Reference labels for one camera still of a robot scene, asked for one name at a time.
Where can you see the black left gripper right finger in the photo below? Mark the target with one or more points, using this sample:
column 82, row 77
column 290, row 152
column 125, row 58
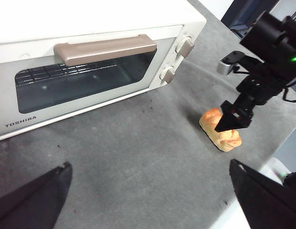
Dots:
column 269, row 207

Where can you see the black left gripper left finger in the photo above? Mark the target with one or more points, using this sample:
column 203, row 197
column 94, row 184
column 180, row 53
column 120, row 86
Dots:
column 31, row 205

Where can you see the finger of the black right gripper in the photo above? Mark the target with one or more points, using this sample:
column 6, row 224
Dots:
column 247, row 120
column 228, row 122

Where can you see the golden bread loaf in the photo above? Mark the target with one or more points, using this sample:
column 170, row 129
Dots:
column 224, row 140

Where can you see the beige oven timer knob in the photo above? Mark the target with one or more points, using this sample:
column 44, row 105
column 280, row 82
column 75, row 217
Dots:
column 168, row 75

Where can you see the beige oven temperature knob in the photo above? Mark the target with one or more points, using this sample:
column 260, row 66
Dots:
column 185, row 46

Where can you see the white Toshiba toaster oven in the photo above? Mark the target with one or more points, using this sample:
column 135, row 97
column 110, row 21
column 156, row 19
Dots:
column 90, row 14

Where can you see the pale grey right wrist camera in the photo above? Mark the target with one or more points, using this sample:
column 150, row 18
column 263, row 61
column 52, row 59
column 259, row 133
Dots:
column 224, row 68

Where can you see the dark blue metal frame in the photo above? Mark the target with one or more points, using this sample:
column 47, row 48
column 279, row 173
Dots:
column 230, row 19

